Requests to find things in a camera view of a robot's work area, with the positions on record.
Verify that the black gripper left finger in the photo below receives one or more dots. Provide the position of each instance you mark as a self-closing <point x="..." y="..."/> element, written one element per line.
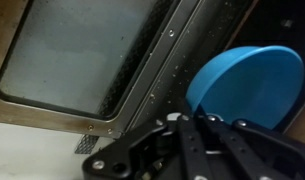
<point x="142" y="150"/>

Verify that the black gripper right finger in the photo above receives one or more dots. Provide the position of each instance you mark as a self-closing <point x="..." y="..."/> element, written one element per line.
<point x="258" y="150"/>

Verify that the blue bowl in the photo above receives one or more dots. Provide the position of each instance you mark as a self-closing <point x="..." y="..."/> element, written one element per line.
<point x="252" y="86"/>

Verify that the toaster oven glass door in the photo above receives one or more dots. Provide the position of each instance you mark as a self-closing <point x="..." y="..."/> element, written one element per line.
<point x="82" y="53"/>

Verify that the black mesh mat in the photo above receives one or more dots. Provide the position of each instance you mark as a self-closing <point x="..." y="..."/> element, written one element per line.
<point x="87" y="144"/>

